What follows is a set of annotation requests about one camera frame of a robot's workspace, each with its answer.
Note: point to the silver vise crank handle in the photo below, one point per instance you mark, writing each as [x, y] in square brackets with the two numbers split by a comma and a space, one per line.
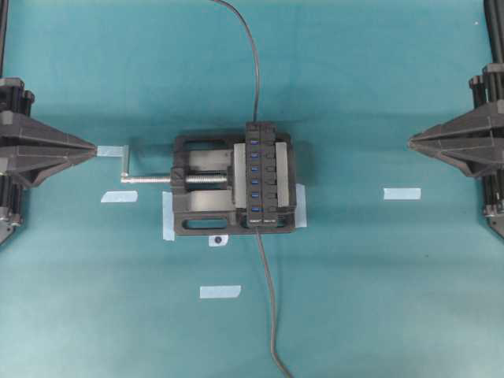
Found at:
[127, 176]

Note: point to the black multiport USB hub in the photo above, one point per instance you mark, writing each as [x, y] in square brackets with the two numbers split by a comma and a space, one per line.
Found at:
[261, 192]

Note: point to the blue tape right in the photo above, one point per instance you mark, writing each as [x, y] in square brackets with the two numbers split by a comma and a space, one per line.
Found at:
[402, 194]

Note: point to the blue tape vise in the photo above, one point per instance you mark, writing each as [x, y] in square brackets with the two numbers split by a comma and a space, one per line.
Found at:
[168, 232]
[300, 211]

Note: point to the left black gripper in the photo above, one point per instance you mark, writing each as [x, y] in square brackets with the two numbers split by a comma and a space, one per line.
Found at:
[29, 166]

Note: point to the blue tape vise right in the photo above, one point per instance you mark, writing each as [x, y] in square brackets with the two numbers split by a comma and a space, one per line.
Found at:
[300, 211]

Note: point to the black bench vise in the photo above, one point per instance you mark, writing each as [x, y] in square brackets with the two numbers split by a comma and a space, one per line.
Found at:
[208, 184]

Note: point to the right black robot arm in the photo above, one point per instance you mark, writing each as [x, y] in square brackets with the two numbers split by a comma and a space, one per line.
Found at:
[494, 20]

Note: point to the blue tape left lower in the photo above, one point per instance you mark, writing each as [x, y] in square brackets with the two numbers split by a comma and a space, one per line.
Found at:
[119, 197]

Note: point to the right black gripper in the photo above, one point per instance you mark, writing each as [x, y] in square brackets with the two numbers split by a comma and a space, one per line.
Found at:
[473, 159]

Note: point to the blue tape bottom centre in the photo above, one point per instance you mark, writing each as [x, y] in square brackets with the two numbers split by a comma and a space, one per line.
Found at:
[220, 292]

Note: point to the small tape with black dot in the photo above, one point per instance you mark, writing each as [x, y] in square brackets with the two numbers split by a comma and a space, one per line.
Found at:
[218, 240]

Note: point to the blue tape under handle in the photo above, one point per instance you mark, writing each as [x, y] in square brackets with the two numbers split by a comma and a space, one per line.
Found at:
[110, 151]

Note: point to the blue tape vise left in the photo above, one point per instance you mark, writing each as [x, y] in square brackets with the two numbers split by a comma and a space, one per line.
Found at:
[168, 232]

